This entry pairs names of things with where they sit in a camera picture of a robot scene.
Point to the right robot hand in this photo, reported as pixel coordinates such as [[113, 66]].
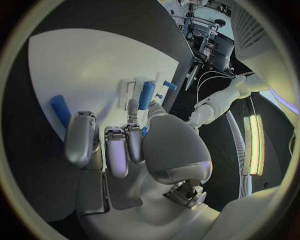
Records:
[[173, 142]]

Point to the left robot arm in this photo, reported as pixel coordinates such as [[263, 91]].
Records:
[[222, 99]]

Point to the white task board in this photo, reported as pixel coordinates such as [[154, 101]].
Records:
[[93, 61]]

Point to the small blue plug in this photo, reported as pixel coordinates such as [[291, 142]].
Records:
[[144, 131]]

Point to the small blue peg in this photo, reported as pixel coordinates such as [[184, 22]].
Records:
[[159, 96]]

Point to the long blue cylinder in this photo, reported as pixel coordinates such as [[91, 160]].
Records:
[[146, 95]]

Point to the glowing light bar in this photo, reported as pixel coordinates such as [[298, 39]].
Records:
[[254, 144]]

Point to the metal equipment rack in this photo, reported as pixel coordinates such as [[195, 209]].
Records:
[[206, 35]]

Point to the thick blue cylinder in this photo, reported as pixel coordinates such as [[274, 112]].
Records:
[[60, 108]]

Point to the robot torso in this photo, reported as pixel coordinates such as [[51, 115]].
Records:
[[264, 46]]

